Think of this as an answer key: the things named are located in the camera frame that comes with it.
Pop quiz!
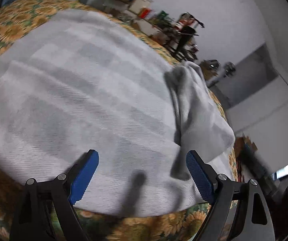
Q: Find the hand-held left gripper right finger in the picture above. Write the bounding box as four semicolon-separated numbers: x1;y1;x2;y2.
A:
186;150;276;241

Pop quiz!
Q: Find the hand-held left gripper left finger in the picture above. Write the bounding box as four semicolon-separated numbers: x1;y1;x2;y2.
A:
9;149;100;241

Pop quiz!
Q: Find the grey checkered knitted blanket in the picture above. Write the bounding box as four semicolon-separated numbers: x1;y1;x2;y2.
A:
0;9;236;218

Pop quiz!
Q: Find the cardboard box with blue items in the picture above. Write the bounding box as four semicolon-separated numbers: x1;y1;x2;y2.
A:
235;136;258;156

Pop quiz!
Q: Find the cardboard box with metal fan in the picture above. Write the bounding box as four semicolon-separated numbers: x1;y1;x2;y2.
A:
199;59;221;78

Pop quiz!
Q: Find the grey door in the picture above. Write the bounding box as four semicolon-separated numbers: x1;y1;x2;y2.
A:
214;44;280;109

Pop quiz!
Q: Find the black standing fan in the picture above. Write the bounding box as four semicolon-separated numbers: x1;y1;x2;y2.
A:
223;61;236;79

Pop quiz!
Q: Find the sunflower print bedspread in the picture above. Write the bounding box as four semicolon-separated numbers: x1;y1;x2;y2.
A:
0;0;239;241

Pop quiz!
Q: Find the white board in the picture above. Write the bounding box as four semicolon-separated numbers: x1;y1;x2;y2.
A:
127;0;153;14

